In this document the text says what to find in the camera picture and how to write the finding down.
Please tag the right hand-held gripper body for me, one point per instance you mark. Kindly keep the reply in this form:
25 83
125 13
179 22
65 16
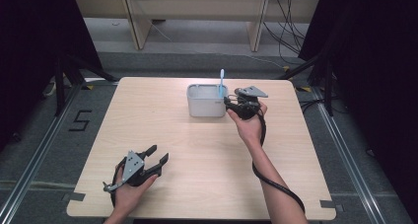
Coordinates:
248 104

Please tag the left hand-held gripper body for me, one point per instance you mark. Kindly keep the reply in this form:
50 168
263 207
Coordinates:
133 169

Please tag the light blue toothbrush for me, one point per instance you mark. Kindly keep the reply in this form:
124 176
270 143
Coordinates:
222 82

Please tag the grey plastic container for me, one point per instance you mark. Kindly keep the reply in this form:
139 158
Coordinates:
205 102

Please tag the person's right hand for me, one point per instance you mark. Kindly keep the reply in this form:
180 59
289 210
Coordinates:
250 128

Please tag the person's left hand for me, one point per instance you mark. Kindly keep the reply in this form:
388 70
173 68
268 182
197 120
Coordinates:
131 196

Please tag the yellow black floor tape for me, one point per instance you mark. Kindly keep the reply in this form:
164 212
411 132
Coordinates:
304 89
89 87

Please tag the grey tape strip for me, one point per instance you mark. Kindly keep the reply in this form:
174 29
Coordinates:
332 205
74 196

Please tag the black metal stand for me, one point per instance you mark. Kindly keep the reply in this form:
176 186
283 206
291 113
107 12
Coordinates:
60 86
328 86

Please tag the beige wooden desk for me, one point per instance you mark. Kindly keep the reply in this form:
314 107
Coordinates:
197 7

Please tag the black curtain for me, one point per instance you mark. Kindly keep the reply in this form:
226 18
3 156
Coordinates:
371 69
36 53

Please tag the aluminium floor rail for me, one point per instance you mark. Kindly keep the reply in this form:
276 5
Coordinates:
36 158
348 164

